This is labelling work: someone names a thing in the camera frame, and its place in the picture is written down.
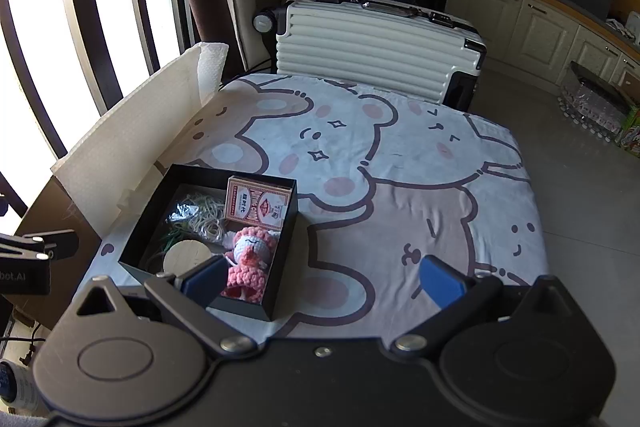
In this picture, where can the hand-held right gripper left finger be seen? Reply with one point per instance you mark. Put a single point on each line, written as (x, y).
(205, 281)

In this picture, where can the white foam board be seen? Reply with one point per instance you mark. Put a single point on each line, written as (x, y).
(135, 132)

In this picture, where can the green drink carton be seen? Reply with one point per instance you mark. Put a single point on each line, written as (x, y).
(631, 129)

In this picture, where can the cream kitchen cabinets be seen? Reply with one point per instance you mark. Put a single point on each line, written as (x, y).
(530, 32)

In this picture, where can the pink crochet doll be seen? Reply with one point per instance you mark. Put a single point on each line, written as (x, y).
(247, 257)

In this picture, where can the round wooden lid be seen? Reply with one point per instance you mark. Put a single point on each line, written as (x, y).
(187, 259)

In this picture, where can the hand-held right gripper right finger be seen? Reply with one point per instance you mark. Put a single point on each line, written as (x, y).
(442, 282)

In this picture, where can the black window grille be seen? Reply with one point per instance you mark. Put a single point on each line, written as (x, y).
(85, 7)

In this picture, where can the cream ribbed suitcase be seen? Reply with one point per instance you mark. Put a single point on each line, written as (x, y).
(370, 47)

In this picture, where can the pack of water bottles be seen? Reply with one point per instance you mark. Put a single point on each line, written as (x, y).
(595, 104)

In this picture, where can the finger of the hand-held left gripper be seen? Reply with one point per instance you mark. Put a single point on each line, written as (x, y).
(62, 244)
(20, 252)

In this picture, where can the black cardboard box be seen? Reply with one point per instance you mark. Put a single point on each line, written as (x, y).
(280, 267)

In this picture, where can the red playing card box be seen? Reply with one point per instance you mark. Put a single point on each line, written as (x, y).
(255, 202)

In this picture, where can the bear printed blanket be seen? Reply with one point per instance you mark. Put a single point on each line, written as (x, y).
(410, 207)

